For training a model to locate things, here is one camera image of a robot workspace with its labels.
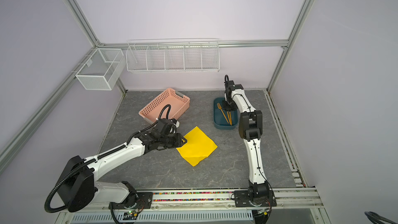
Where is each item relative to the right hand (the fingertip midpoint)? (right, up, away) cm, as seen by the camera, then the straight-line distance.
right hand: (229, 110), depth 105 cm
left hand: (-27, -17, -24) cm, 40 cm away
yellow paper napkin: (-20, -21, -14) cm, 33 cm away
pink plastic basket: (-35, +4, +6) cm, 36 cm away
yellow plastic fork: (-5, +2, +6) cm, 9 cm away
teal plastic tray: (-3, -6, -1) cm, 7 cm away
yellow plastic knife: (+1, -5, -1) cm, 5 cm away
